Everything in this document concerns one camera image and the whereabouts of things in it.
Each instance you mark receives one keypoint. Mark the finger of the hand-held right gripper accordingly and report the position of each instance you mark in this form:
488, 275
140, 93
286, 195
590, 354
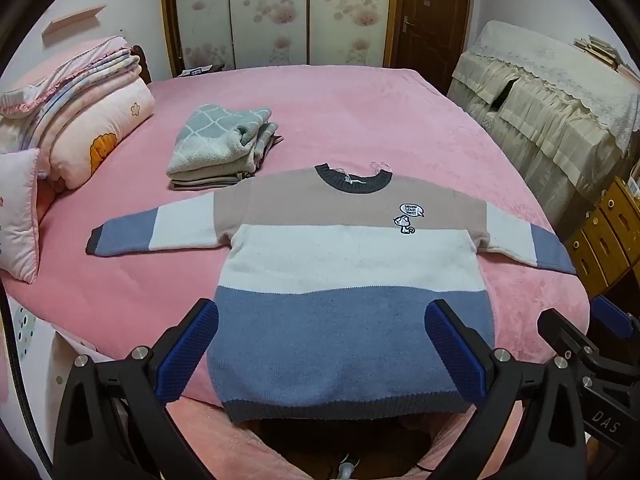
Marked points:
612, 312
560, 330

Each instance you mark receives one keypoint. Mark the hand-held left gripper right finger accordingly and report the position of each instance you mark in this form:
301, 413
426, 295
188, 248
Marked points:
452, 355

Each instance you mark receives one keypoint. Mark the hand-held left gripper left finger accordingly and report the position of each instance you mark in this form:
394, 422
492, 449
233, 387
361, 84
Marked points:
192, 345

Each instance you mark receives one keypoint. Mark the striped knit sweater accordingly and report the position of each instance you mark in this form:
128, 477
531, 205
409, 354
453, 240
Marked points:
325, 260

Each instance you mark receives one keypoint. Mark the folded grey-green clothes stack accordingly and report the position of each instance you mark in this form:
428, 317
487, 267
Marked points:
210, 135

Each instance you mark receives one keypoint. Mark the wooden drawer cabinet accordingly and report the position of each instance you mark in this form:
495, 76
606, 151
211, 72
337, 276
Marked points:
610, 240

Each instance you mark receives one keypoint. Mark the grey-brown folded garment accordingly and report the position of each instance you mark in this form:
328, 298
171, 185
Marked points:
200, 187

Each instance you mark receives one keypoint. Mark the polka dot bed sheet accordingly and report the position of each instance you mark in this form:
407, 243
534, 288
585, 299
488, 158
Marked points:
30, 330

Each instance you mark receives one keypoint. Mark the beige folded garment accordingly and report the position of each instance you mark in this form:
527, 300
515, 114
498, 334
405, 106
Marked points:
200, 180

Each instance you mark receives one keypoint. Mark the small pink embroidered cushion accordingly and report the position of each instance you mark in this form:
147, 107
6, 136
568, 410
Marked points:
17, 210

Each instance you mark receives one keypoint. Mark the pink bed blanket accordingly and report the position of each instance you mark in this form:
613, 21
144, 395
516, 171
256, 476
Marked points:
350, 120

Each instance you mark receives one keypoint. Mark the stack of books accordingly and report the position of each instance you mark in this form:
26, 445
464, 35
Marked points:
605, 52

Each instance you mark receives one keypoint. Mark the white lace cover cloth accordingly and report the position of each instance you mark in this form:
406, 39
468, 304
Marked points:
550, 60

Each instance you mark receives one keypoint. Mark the pastel striped folded quilt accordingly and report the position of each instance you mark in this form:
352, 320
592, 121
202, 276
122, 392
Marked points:
65, 105

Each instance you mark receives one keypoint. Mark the brown wooden door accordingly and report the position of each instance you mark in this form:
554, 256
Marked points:
435, 20

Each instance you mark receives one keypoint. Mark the floral sliding door wardrobe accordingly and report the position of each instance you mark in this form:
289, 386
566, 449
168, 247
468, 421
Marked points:
270, 10

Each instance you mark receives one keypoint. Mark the light wooden wall shelf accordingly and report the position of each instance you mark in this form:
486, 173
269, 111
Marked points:
75, 20

